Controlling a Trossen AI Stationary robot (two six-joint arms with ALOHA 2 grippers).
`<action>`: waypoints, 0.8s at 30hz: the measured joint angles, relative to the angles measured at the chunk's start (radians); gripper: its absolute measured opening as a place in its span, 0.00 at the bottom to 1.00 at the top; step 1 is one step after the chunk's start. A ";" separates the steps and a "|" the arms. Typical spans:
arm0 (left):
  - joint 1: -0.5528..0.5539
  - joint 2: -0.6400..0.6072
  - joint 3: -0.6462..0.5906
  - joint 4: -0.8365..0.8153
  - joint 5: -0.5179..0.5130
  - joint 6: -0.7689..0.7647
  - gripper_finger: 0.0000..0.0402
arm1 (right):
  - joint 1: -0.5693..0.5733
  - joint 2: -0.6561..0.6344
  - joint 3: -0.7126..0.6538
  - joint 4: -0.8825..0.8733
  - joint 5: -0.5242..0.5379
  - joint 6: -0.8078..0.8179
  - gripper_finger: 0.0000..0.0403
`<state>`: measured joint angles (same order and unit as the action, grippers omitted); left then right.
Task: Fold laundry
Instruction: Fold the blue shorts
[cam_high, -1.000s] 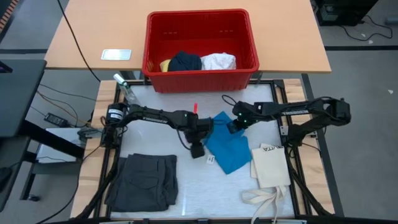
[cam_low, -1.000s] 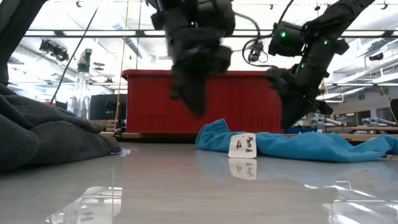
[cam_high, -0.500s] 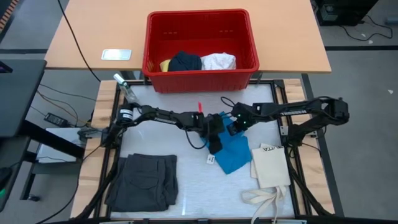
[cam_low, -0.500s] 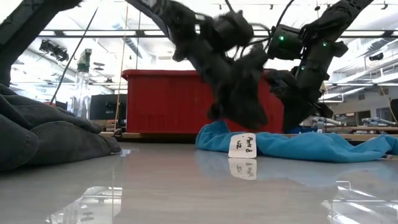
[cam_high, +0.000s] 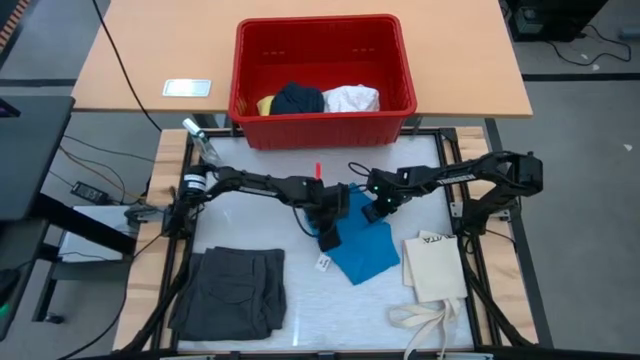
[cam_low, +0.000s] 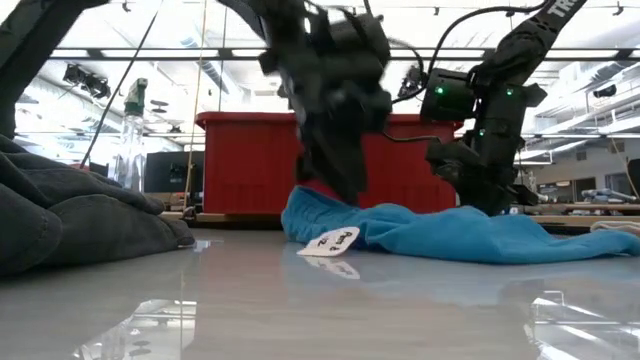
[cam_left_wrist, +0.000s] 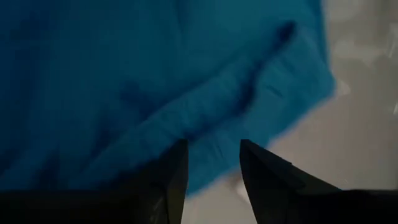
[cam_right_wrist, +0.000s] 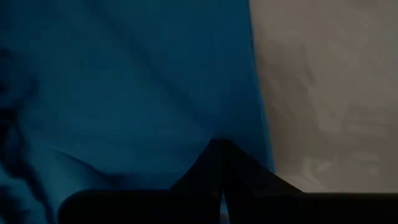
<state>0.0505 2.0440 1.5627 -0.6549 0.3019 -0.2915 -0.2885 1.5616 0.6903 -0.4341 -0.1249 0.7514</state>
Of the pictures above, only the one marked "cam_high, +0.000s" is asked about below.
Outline black power adapter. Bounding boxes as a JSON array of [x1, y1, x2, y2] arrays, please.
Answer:
[[70, 180, 111, 206]]

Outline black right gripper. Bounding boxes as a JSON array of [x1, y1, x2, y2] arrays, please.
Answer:
[[362, 168, 414, 224]]

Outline navy garment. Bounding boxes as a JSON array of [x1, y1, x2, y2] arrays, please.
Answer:
[[269, 81, 326, 117]]

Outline black metal stand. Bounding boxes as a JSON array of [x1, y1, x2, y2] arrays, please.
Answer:
[[29, 192, 139, 324]]

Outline black monitor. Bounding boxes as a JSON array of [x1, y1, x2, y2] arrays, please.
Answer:
[[0, 94, 76, 221]]

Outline black metal table frame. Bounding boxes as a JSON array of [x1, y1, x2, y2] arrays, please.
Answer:
[[149, 127, 506, 354]]

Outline clear spray bottle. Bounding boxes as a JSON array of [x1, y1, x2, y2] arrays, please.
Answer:
[[181, 117, 225, 169]]

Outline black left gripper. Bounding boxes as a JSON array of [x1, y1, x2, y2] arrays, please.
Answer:
[[305, 182, 351, 253]]

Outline red plastic laundry basket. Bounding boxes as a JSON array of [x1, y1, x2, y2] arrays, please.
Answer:
[[228, 13, 419, 151]]

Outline blue garment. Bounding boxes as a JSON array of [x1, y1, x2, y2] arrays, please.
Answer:
[[308, 182, 403, 287]]

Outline cream canvas tote bag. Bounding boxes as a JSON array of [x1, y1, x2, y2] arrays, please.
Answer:
[[387, 229, 470, 360]]

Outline black floor cable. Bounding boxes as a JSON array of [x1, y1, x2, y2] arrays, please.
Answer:
[[543, 23, 633, 68]]

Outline white garment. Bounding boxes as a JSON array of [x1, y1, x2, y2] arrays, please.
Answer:
[[322, 83, 381, 115]]

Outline black computer case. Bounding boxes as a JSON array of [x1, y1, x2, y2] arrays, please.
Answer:
[[505, 0, 610, 43]]

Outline dark grey trousers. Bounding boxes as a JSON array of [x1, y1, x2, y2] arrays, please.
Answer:
[[168, 245, 288, 343]]

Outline long black cable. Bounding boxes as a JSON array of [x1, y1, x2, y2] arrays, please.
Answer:
[[91, 0, 164, 133]]

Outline light wooden desk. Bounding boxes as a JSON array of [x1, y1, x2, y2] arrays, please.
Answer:
[[71, 0, 534, 119]]

